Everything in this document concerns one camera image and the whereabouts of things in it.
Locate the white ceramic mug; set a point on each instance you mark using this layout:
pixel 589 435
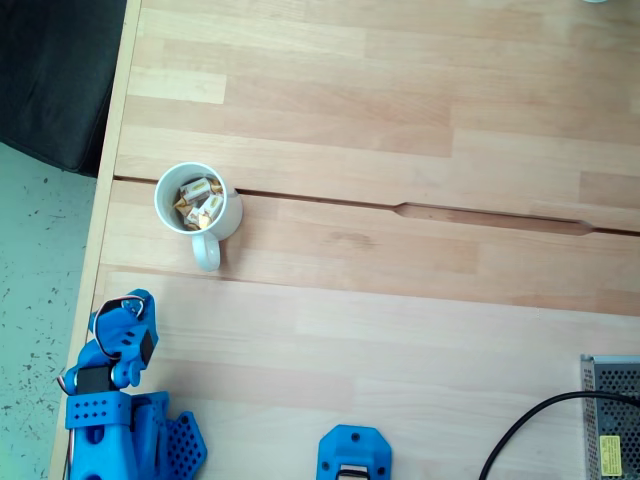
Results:
pixel 227 220

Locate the black upholstered seat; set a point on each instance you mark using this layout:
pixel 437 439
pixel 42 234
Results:
pixel 50 75

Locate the metal mesh power supply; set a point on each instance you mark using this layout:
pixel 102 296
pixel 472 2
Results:
pixel 617 415

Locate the blue post base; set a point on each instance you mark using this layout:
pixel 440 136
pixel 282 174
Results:
pixel 355 447

